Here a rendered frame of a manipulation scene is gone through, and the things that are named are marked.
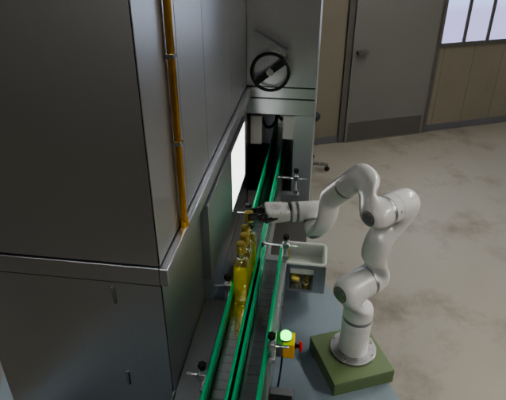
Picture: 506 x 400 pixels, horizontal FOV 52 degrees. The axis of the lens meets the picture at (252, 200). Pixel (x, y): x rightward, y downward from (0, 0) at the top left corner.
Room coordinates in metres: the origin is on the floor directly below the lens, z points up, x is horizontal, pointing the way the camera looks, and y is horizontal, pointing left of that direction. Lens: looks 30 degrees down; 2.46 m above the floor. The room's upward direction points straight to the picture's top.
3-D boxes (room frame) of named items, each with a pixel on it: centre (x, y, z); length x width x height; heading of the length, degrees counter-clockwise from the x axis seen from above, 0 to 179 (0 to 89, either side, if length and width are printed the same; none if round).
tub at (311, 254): (1.99, -0.24, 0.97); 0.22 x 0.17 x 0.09; 82
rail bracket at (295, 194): (2.52, -0.21, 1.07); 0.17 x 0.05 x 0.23; 82
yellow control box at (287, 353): (1.45, -0.13, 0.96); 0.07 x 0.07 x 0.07; 82
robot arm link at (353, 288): (1.53, -0.39, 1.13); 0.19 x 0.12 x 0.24; 125
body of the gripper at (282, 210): (1.79, -0.11, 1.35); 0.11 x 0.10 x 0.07; 96
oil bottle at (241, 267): (1.61, 0.04, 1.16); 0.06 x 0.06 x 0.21; 82
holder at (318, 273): (1.99, -0.21, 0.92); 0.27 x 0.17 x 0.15; 82
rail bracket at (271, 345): (1.29, -0.09, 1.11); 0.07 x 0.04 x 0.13; 82
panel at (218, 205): (2.06, 0.11, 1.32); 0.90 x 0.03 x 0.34; 172
